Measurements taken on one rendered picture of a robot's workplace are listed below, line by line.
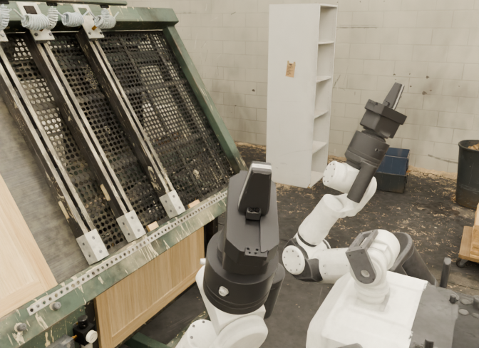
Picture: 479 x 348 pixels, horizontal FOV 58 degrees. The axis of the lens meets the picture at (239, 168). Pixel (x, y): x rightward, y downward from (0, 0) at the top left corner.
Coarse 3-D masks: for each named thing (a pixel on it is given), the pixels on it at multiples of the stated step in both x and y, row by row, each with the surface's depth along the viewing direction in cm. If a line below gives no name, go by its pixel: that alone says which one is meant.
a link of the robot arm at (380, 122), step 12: (372, 108) 101; (384, 108) 100; (372, 120) 102; (384, 120) 102; (396, 120) 104; (360, 132) 104; (372, 132) 103; (384, 132) 103; (360, 144) 103; (372, 144) 102; (384, 144) 102; (372, 156) 103
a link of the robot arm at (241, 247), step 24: (240, 192) 49; (240, 216) 46; (264, 216) 47; (216, 240) 54; (240, 240) 44; (264, 240) 44; (216, 264) 51; (240, 264) 44; (264, 264) 45; (216, 288) 52; (240, 288) 50; (264, 288) 52
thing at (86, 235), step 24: (0, 0) 172; (0, 24) 174; (0, 48) 183; (0, 72) 179; (24, 96) 183; (24, 120) 179; (48, 144) 183; (48, 168) 180; (72, 192) 183; (72, 216) 181; (96, 240) 183
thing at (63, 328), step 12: (72, 312) 166; (84, 312) 172; (60, 324) 162; (72, 324) 167; (84, 324) 165; (36, 336) 154; (48, 336) 158; (60, 336) 163; (72, 336) 168; (84, 336) 164; (96, 336) 167
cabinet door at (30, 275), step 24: (0, 192) 166; (0, 216) 163; (0, 240) 160; (24, 240) 166; (0, 264) 157; (24, 264) 163; (0, 288) 154; (24, 288) 160; (48, 288) 166; (0, 312) 151
